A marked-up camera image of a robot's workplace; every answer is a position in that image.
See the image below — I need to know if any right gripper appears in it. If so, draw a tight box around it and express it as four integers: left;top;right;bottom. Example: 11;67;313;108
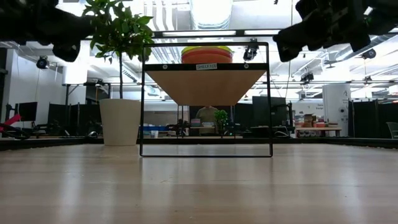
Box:
272;0;373;62

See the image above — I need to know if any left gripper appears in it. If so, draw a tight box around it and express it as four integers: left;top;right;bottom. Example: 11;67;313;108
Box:
30;6;94;62

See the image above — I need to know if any coral red plastic bowl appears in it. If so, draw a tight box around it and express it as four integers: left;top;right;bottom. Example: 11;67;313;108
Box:
181;48;234;57

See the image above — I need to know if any yellow plastic bowl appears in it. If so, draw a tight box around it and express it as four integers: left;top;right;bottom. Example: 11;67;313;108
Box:
182;54;233;65

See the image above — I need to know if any white shelf label sticker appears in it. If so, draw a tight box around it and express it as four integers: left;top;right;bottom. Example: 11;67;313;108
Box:
195;63;218;71

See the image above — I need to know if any green leafy tree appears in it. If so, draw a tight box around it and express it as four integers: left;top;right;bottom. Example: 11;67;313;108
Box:
81;0;155;100

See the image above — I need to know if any black computer monitor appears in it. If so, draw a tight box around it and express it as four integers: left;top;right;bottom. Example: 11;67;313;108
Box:
17;101;38;122
252;96;287;127

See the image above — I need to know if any long ceiling light bar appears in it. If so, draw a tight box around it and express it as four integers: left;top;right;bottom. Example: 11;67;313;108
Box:
86;27;398;41

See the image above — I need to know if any black partition panel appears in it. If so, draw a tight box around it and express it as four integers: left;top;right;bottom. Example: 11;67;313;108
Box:
48;103;102;136
348;99;398;139

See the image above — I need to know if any wooden side table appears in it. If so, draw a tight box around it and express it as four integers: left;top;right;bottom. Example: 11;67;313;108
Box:
295;126;343;138

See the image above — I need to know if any white plant pot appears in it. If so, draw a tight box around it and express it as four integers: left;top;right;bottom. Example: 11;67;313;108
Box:
98;98;142;147

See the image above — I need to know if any small green plant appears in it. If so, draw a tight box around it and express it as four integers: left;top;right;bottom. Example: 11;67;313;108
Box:
213;109;229;136

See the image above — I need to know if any pink object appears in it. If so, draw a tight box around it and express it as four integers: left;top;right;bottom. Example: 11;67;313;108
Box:
0;114;22;133

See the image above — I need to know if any person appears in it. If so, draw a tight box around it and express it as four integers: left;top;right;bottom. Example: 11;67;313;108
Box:
195;105;220;136

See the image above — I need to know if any blue storage bin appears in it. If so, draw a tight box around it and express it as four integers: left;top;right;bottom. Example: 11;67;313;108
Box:
142;125;171;132

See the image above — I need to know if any grey chair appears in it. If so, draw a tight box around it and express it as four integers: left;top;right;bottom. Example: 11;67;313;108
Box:
386;121;398;139

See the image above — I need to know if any silver ceiling duct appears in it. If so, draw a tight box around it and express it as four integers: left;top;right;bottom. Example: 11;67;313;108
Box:
189;0;234;30
335;34;382;62

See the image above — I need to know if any black frame wooden shelf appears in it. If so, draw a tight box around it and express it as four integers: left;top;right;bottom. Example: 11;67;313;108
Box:
139;42;274;158

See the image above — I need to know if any black cable loop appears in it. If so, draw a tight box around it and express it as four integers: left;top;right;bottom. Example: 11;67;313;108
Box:
0;123;31;140

